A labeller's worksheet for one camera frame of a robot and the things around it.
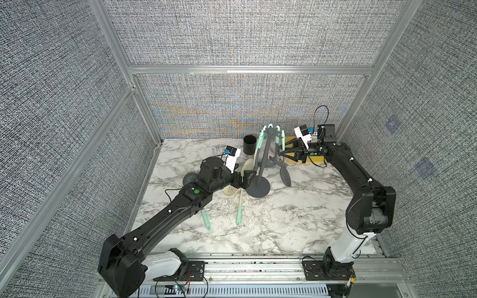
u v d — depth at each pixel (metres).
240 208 0.90
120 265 0.38
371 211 0.48
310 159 0.76
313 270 0.73
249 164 0.91
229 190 0.95
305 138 0.69
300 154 0.70
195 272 0.74
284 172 0.90
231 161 0.63
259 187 0.98
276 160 0.86
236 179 0.64
